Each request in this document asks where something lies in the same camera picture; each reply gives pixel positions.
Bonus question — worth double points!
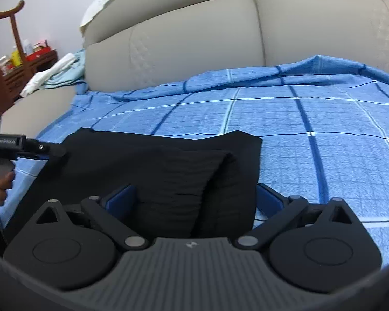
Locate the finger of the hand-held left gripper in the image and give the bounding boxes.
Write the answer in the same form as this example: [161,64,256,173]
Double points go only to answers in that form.
[25,139,67,159]

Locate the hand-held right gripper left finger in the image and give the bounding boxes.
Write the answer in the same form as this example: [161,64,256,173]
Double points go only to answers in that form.
[36,184,149,252]

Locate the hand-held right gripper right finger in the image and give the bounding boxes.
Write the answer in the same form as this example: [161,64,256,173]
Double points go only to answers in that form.
[235,183,358,252]

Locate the black pants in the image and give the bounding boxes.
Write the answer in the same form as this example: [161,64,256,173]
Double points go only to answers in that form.
[3,127,264,244]

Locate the white cloth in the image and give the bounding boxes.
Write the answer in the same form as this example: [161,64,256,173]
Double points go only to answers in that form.
[20,52,77,98]

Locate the red-brown wooden cabinet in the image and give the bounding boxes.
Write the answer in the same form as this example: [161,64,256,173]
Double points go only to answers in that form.
[0,49,58,102]

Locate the blue checked bedsheet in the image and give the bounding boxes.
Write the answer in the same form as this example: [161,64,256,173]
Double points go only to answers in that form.
[0,55,389,268]

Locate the red box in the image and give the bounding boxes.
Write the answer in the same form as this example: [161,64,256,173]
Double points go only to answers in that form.
[25,46,51,61]

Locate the red-brown wooden chair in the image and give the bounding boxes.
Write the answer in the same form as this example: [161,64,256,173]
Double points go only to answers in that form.
[0,0,25,115]

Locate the beige padded headboard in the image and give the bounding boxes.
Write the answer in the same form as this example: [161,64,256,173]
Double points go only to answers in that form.
[82,0,389,94]

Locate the beige padded bed frame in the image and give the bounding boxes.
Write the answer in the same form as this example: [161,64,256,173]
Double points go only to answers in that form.
[1,85,79,136]

